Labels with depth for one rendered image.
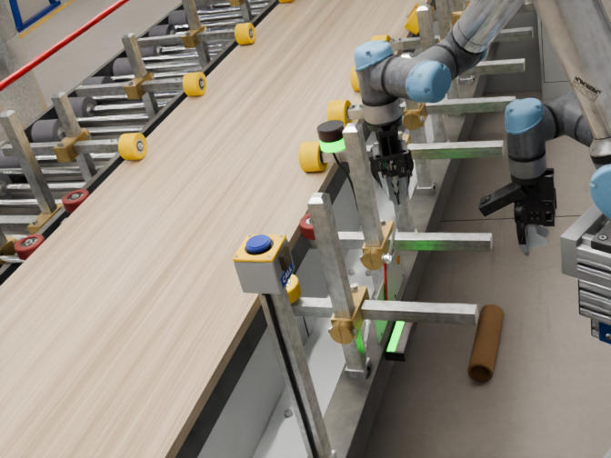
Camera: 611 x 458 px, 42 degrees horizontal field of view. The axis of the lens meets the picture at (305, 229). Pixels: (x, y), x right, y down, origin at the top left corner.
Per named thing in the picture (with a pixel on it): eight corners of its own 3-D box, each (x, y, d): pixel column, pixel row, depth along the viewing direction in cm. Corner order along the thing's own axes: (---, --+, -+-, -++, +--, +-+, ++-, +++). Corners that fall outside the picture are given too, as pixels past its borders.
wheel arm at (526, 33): (533, 35, 251) (533, 24, 249) (532, 40, 248) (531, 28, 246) (382, 48, 270) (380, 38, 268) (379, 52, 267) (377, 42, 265)
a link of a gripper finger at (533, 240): (548, 263, 172) (545, 227, 167) (520, 262, 174) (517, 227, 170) (549, 254, 175) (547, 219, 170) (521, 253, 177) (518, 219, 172)
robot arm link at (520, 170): (505, 163, 161) (510, 144, 167) (507, 182, 163) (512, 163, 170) (544, 162, 158) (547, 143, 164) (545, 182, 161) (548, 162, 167)
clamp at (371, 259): (396, 237, 192) (394, 220, 189) (384, 271, 181) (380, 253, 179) (375, 237, 194) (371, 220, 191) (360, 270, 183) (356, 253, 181)
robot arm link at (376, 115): (360, 94, 160) (399, 86, 159) (364, 115, 163) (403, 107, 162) (363, 110, 154) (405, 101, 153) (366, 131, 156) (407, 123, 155)
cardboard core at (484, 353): (503, 304, 276) (491, 363, 253) (505, 322, 280) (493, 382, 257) (479, 303, 279) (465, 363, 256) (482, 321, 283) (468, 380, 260)
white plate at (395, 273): (405, 274, 198) (400, 242, 193) (380, 343, 179) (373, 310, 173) (403, 274, 199) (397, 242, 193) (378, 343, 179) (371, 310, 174)
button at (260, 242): (275, 242, 127) (273, 233, 126) (266, 256, 124) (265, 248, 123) (253, 242, 128) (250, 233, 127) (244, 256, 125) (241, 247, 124)
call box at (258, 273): (296, 272, 131) (286, 233, 127) (283, 298, 126) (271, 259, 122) (258, 271, 134) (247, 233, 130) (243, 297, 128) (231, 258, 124)
